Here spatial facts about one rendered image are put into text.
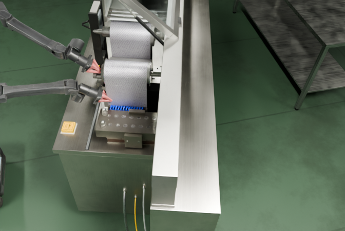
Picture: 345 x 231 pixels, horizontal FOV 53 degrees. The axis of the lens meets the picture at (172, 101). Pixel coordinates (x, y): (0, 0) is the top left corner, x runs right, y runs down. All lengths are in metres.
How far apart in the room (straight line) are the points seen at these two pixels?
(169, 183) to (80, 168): 1.20
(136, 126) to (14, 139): 1.68
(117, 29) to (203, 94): 0.72
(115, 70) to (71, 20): 2.80
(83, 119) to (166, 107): 1.05
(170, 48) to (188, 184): 0.58
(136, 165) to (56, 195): 1.05
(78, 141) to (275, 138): 1.96
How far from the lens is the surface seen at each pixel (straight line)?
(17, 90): 2.02
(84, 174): 2.31
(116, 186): 2.39
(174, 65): 1.42
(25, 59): 4.20
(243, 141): 3.31
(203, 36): 1.95
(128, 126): 2.00
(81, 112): 2.28
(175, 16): 1.66
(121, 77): 1.93
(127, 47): 2.10
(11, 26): 2.17
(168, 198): 1.22
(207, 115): 1.53
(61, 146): 2.14
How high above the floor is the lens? 2.59
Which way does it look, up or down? 47 degrees down
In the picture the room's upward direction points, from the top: 4 degrees clockwise
